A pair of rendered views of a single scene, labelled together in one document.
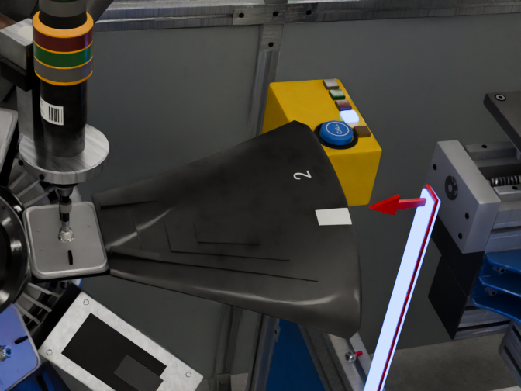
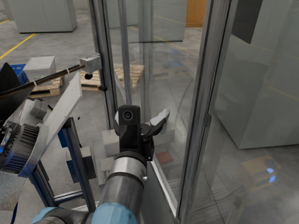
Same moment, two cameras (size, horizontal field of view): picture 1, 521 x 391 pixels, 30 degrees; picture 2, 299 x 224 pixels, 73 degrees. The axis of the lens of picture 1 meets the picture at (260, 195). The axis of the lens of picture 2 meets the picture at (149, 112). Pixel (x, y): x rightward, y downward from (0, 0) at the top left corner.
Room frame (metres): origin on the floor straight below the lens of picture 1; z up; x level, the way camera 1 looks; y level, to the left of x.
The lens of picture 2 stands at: (1.34, -0.37, 1.78)
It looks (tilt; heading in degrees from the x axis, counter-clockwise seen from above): 35 degrees down; 94
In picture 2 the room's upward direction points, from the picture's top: straight up
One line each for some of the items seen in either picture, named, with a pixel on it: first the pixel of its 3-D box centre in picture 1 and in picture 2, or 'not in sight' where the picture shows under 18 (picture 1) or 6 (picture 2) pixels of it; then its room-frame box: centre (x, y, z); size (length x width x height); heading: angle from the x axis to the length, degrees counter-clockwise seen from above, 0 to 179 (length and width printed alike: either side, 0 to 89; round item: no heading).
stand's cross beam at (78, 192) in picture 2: not in sight; (69, 196); (0.76, 0.37, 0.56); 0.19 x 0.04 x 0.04; 22
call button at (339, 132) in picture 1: (336, 133); not in sight; (0.97, -0.08, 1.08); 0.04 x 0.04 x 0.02
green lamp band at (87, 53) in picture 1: (63, 44); not in sight; (0.61, 0.16, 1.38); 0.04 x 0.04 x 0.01
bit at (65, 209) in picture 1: (65, 212); not in sight; (0.61, 0.16, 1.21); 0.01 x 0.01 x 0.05
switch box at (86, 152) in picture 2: not in sight; (81, 164); (0.83, 0.49, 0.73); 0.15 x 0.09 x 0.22; 22
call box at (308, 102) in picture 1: (318, 147); not in sight; (1.02, -0.06, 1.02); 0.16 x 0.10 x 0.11; 22
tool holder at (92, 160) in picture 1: (54, 102); not in sight; (0.61, 0.17, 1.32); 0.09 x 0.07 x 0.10; 57
